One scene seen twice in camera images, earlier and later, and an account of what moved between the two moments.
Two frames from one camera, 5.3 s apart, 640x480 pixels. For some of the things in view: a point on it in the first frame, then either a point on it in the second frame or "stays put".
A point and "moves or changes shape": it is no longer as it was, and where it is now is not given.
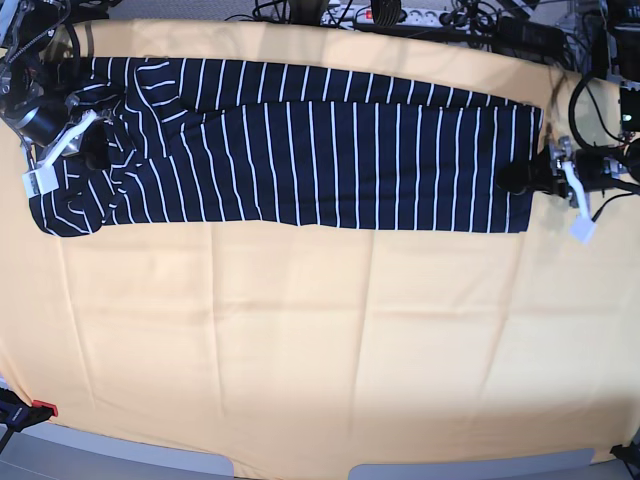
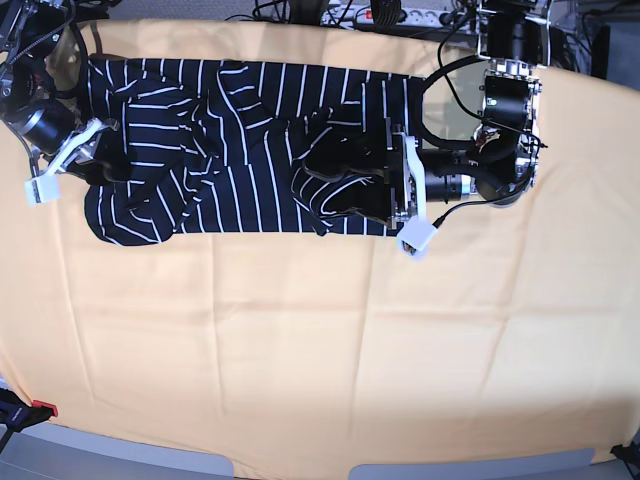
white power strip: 409,17 stays put
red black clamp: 16,414 stays put
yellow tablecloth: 285,346 stays put
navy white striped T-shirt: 247,142 moves or changes shape
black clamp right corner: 629,454 stays put
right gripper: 575,171 -> 413,176
